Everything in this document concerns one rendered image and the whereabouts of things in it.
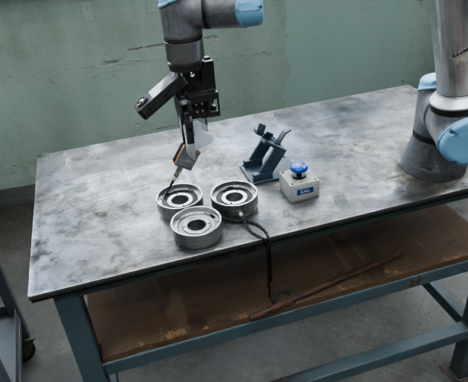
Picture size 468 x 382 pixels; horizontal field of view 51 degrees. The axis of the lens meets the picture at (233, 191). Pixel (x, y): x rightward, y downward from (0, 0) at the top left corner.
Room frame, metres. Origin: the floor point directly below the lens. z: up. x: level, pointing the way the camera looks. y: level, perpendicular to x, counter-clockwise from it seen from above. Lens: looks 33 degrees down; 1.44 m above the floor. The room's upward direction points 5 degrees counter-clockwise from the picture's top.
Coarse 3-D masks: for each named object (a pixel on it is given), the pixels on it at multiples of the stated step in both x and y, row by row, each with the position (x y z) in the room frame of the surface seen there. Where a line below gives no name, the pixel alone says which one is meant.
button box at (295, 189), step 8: (280, 176) 0.98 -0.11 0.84; (288, 176) 0.97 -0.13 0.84; (296, 176) 0.96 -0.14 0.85; (304, 176) 0.96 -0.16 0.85; (312, 176) 0.96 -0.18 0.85; (280, 184) 0.99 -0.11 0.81; (288, 184) 0.93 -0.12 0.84; (296, 184) 0.93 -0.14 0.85; (304, 184) 0.93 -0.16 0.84; (312, 184) 0.94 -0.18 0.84; (288, 192) 0.94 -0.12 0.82; (296, 192) 0.93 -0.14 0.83; (304, 192) 0.93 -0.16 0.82; (312, 192) 0.94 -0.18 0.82; (296, 200) 0.93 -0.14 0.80
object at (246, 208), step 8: (224, 184) 0.97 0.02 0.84; (232, 184) 0.97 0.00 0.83; (240, 184) 0.97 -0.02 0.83; (248, 184) 0.96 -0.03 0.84; (216, 192) 0.95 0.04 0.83; (232, 192) 0.94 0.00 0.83; (240, 192) 0.94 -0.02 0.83; (256, 192) 0.92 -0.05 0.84; (224, 200) 0.91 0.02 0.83; (232, 200) 0.94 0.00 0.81; (240, 200) 0.91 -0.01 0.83; (256, 200) 0.90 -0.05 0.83; (216, 208) 0.89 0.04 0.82; (224, 208) 0.88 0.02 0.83; (232, 208) 0.87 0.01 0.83; (240, 208) 0.87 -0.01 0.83; (248, 208) 0.88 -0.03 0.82; (224, 216) 0.89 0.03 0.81; (232, 216) 0.88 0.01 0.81
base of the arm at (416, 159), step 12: (408, 144) 1.05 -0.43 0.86; (420, 144) 1.01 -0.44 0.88; (432, 144) 0.99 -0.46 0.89; (408, 156) 1.03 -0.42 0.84; (420, 156) 1.00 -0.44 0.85; (432, 156) 0.99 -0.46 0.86; (408, 168) 1.01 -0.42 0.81; (420, 168) 0.99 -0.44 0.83; (432, 168) 0.98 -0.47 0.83; (444, 168) 0.97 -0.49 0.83; (456, 168) 0.97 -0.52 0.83; (432, 180) 0.97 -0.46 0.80; (444, 180) 0.96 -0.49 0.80
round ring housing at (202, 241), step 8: (184, 208) 0.88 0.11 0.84; (192, 208) 0.88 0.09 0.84; (200, 208) 0.88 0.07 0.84; (208, 208) 0.87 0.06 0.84; (176, 216) 0.86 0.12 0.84; (184, 216) 0.87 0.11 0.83; (216, 216) 0.86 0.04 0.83; (176, 224) 0.84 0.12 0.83; (184, 224) 0.83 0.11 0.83; (192, 224) 0.85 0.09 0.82; (200, 224) 0.85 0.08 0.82; (208, 224) 0.83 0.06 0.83; (216, 224) 0.83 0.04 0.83; (176, 232) 0.80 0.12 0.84; (192, 232) 0.81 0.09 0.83; (200, 232) 0.80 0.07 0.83; (208, 232) 0.79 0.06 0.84; (216, 232) 0.80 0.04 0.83; (176, 240) 0.80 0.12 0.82; (184, 240) 0.78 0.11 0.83; (192, 240) 0.78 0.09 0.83; (200, 240) 0.78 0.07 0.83; (208, 240) 0.78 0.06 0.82; (216, 240) 0.81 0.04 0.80; (192, 248) 0.79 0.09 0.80; (200, 248) 0.79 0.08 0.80
